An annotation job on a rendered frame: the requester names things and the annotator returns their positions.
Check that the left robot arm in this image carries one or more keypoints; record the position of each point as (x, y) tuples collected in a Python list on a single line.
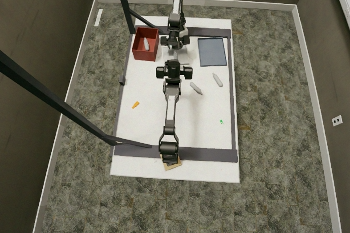
[(176, 21)]

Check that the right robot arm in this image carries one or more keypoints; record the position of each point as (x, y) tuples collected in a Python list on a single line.
[(172, 91)]

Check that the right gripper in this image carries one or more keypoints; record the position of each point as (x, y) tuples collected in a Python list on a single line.
[(161, 72)]

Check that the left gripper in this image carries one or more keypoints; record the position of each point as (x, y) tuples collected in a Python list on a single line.
[(185, 40)]

